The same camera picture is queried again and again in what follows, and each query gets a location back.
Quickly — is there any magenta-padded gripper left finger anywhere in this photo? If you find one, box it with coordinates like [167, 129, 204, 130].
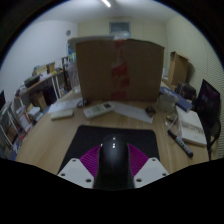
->
[56, 143, 102, 190]

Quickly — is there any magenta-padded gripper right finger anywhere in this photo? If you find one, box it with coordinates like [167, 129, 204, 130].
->
[128, 143, 170, 189]

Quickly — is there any black computer mouse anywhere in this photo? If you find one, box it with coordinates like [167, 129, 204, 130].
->
[93, 133, 135, 191]

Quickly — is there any black mouse pad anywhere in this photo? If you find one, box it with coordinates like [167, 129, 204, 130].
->
[58, 124, 160, 174]

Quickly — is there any black marker pen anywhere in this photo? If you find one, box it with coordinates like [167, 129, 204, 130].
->
[167, 129, 194, 158]

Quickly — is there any white book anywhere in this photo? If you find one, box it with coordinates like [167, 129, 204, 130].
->
[175, 105, 208, 148]

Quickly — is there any plain white remote control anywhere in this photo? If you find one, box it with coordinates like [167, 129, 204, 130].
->
[50, 108, 75, 121]

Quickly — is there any white paper sheet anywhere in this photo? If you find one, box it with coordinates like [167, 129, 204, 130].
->
[111, 101, 154, 124]
[48, 98, 83, 114]

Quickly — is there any white remote control with buttons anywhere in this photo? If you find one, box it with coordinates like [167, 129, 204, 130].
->
[82, 102, 114, 120]

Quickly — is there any clear plastic container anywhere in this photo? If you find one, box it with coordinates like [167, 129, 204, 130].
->
[157, 93, 176, 113]

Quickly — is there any blue book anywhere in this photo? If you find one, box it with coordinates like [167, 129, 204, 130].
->
[159, 86, 194, 112]

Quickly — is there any white shelf unit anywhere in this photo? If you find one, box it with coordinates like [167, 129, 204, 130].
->
[0, 61, 73, 159]

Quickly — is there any black chair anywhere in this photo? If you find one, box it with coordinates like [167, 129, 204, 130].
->
[194, 78, 222, 161]

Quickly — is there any black monitor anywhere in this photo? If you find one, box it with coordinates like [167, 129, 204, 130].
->
[0, 89, 7, 111]

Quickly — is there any large brown cardboard box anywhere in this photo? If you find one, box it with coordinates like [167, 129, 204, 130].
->
[75, 38, 165, 103]

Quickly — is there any small open cardboard box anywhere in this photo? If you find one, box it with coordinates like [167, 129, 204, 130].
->
[167, 50, 190, 87]

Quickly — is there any window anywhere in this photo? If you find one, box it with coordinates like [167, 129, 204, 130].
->
[108, 21, 132, 40]

